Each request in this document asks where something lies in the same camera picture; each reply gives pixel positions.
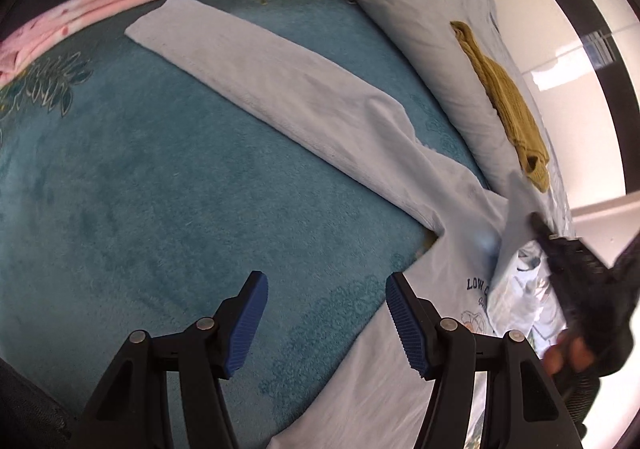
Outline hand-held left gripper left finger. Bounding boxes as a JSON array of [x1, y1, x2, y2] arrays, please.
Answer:
[[70, 270, 270, 449]]

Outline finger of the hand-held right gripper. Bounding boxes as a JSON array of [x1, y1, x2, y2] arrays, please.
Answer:
[[529, 210, 557, 244]]

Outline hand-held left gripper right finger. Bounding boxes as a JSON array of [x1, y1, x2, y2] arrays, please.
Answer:
[[385, 272, 581, 449]]

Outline light blue shirt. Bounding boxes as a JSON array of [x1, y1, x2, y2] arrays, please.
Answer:
[[124, 0, 576, 449]]

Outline person's right hand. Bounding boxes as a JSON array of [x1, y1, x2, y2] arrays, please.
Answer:
[[544, 330, 601, 425]]

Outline olive green knitted sweater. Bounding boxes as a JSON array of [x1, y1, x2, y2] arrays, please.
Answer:
[[450, 20, 551, 193]]

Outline teal floral plush blanket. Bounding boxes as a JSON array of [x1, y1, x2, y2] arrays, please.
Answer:
[[0, 0, 491, 449]]

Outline white wardrobe with black stripe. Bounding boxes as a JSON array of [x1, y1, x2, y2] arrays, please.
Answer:
[[480, 0, 640, 250]]

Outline dark cloth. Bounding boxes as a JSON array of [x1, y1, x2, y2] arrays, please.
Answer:
[[0, 356, 68, 449]]

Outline light blue floral duvet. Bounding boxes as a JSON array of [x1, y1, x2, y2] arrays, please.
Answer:
[[277, 0, 576, 240]]

